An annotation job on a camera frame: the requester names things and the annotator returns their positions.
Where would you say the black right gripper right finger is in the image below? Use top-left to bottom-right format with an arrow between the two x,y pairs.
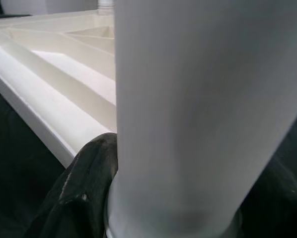
240,153 -> 297,238

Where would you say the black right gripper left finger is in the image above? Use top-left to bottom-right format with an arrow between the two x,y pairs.
24,132 -> 118,238

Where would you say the white ribbed plastic table top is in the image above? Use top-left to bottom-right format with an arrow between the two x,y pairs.
0,8 -> 118,169

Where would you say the white tapered plastic table leg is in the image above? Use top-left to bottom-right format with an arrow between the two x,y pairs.
96,0 -> 114,17
105,0 -> 297,238

